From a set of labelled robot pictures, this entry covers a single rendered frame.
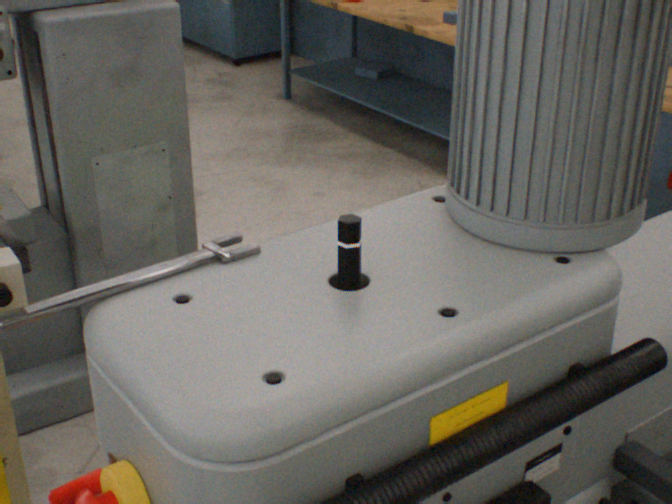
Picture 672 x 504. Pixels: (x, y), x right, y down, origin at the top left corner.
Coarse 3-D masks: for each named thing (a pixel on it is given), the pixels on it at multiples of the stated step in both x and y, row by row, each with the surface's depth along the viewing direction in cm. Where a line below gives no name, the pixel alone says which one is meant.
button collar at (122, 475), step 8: (112, 464) 76; (120, 464) 76; (128, 464) 76; (104, 472) 76; (112, 472) 75; (120, 472) 75; (128, 472) 75; (136, 472) 75; (104, 480) 76; (112, 480) 74; (120, 480) 74; (128, 480) 74; (136, 480) 74; (104, 488) 77; (112, 488) 75; (120, 488) 74; (128, 488) 74; (136, 488) 74; (144, 488) 74; (120, 496) 74; (128, 496) 74; (136, 496) 74; (144, 496) 74
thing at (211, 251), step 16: (224, 240) 88; (240, 240) 89; (192, 256) 85; (208, 256) 85; (224, 256) 85; (240, 256) 86; (144, 272) 82; (160, 272) 82; (176, 272) 83; (80, 288) 80; (96, 288) 80; (112, 288) 80; (128, 288) 81; (32, 304) 77; (48, 304) 77; (64, 304) 77; (80, 304) 78; (0, 320) 75; (16, 320) 75; (32, 320) 76
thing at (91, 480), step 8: (96, 472) 86; (72, 480) 86; (80, 480) 85; (88, 480) 86; (96, 480) 86; (56, 488) 85; (64, 488) 85; (72, 488) 85; (80, 488) 85; (88, 488) 85; (96, 488) 86; (48, 496) 84; (56, 496) 84; (64, 496) 84; (72, 496) 84
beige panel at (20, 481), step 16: (0, 352) 258; (0, 368) 260; (0, 384) 261; (0, 400) 263; (0, 416) 265; (0, 432) 267; (16, 432) 271; (0, 448) 269; (16, 448) 273; (0, 464) 271; (16, 464) 275; (0, 480) 273; (16, 480) 277; (0, 496) 275; (16, 496) 279
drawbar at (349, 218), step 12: (348, 216) 80; (348, 228) 79; (360, 228) 80; (348, 240) 79; (348, 252) 80; (360, 252) 81; (348, 264) 81; (360, 264) 82; (348, 276) 81; (360, 276) 82; (348, 288) 82; (360, 288) 83
